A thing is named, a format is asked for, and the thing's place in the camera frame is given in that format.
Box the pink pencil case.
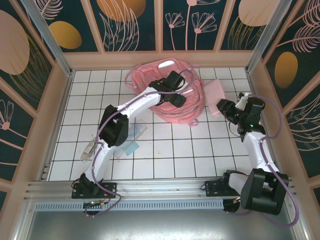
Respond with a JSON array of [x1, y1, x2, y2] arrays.
[[204, 78, 227, 118]]

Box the pink backpack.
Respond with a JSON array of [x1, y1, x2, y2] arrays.
[[124, 58, 208, 129]]

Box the clear pen case blue pens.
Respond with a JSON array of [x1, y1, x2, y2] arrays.
[[114, 118, 149, 159]]

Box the light blue card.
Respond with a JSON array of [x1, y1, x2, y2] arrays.
[[123, 141, 140, 156]]

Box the small clear plastic box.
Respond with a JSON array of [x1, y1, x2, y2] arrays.
[[80, 140, 99, 161]]

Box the grey sheet metal panel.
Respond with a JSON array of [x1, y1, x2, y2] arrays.
[[14, 211, 307, 240]]

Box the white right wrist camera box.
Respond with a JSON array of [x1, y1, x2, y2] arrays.
[[235, 92, 251, 110]]

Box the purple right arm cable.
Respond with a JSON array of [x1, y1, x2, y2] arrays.
[[239, 93, 300, 228]]

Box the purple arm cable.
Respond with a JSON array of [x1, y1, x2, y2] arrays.
[[239, 93, 300, 228], [84, 69, 203, 218]]

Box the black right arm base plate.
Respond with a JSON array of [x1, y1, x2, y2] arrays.
[[204, 179, 242, 199]]

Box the right aluminium frame post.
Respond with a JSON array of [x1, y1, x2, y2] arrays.
[[245, 0, 293, 74]]

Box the aluminium frame post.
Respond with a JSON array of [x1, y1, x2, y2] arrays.
[[20, 0, 75, 77], [245, 0, 293, 74]]

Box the aluminium mounting rail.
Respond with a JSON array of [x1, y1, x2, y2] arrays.
[[23, 177, 298, 201]]

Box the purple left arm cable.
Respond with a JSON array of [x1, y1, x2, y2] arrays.
[[84, 69, 203, 218]]

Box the grey slotted cable duct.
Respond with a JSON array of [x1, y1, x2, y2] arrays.
[[33, 199, 226, 211]]

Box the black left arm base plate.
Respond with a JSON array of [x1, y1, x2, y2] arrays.
[[71, 181, 118, 200]]

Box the left aluminium frame post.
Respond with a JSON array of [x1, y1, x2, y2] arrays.
[[20, 0, 75, 77]]

